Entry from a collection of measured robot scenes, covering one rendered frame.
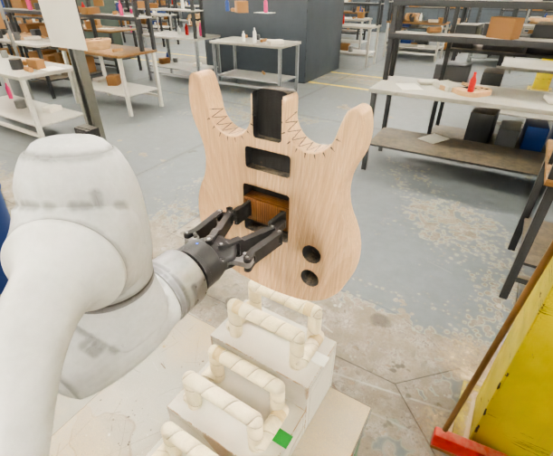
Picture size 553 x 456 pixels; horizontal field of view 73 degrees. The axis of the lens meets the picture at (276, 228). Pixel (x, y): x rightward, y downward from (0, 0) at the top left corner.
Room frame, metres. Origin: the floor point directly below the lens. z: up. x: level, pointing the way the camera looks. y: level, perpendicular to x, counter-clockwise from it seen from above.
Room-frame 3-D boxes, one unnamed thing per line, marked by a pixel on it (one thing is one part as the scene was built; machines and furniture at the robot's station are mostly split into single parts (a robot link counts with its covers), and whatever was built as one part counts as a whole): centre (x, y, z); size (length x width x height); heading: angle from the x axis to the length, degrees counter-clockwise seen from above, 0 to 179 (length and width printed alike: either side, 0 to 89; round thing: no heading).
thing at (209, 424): (0.48, 0.09, 0.98); 0.27 x 0.16 x 0.09; 59
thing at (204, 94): (0.69, 0.11, 1.64); 0.07 x 0.04 x 0.10; 58
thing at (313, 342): (0.56, -0.08, 1.12); 0.11 x 0.03 x 0.03; 149
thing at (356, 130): (0.55, -0.10, 1.63); 0.07 x 0.04 x 0.09; 58
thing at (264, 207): (0.61, 0.01, 1.46); 0.10 x 0.03 x 0.05; 58
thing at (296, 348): (0.53, -0.04, 1.15); 0.03 x 0.03 x 0.09
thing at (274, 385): (0.51, 0.07, 1.12); 0.20 x 0.03 x 0.03; 58
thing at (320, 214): (0.62, 0.01, 1.48); 0.35 x 0.04 x 0.40; 58
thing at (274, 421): (0.43, 0.01, 1.04); 0.11 x 0.03 x 0.03; 149
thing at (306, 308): (0.65, -0.02, 1.20); 0.20 x 0.03 x 0.03; 58
